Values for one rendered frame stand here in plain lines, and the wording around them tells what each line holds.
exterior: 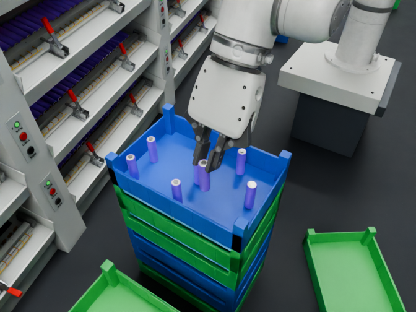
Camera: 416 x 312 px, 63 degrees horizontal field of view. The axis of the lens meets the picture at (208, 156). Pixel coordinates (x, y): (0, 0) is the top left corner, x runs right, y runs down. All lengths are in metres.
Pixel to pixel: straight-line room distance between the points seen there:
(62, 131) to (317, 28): 0.74
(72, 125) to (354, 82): 0.86
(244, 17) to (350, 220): 0.89
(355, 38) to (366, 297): 0.78
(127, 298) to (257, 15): 0.59
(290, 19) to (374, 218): 0.92
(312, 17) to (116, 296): 0.62
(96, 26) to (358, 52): 0.81
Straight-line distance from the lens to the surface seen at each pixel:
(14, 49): 0.90
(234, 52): 0.46
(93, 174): 1.13
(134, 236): 0.87
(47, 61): 0.90
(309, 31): 0.44
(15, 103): 0.81
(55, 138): 0.98
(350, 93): 1.14
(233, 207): 0.66
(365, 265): 1.15
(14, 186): 0.91
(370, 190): 1.33
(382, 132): 1.58
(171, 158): 0.75
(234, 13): 0.46
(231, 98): 0.48
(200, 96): 0.51
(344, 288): 1.09
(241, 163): 0.69
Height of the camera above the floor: 0.95
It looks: 46 degrees down
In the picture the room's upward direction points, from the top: straight up
